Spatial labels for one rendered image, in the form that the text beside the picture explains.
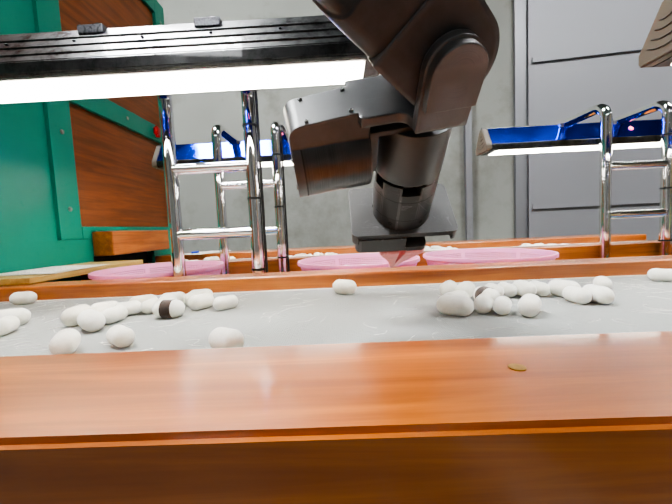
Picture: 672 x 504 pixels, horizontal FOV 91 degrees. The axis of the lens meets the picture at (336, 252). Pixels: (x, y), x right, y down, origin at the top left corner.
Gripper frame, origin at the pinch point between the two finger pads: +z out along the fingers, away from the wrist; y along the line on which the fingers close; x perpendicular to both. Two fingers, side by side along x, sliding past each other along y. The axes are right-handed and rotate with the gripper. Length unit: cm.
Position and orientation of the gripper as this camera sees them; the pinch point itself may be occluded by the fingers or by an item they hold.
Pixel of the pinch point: (392, 259)
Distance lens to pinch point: 41.2
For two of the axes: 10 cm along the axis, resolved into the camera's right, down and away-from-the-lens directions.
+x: 0.4, 8.1, -5.8
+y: -10.0, 0.6, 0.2
